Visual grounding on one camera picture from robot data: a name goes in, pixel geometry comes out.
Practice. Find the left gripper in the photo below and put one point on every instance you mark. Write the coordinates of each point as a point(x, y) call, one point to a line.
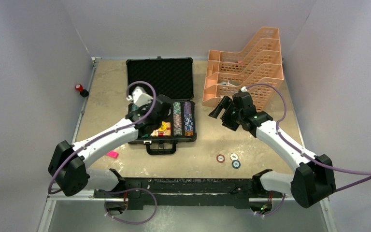
point(164, 119)

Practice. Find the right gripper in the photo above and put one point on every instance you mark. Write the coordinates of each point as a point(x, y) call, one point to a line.
point(227, 104)

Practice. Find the yellow round button chip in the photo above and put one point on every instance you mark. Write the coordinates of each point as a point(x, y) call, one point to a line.
point(163, 126)

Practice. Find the red gold card deck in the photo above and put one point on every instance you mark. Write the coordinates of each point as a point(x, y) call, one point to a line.
point(165, 133)

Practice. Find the white poker chip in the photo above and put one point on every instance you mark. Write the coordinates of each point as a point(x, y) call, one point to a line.
point(234, 156)

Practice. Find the red poker chip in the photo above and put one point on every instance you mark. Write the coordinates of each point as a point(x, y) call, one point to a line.
point(220, 158)

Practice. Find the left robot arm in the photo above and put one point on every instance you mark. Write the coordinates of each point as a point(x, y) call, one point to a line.
point(69, 163)

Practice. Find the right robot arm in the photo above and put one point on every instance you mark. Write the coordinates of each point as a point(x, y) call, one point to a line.
point(312, 179)

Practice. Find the black poker set case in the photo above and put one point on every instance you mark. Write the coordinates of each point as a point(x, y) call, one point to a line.
point(172, 77)

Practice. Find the teal poker chip right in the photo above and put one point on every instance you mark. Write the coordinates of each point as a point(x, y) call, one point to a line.
point(236, 164)

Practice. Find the pink highlighter marker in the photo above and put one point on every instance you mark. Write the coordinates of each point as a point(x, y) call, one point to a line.
point(113, 154)

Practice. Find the orange plastic file tray rack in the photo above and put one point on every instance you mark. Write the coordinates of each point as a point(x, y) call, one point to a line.
point(260, 62)

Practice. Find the red emergency button left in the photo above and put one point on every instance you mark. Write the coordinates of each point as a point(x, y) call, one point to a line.
point(83, 92)

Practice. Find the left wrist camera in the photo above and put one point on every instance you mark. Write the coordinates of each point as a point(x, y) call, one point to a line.
point(140, 97)

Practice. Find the black base frame rail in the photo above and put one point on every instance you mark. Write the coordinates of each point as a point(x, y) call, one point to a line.
point(236, 192)

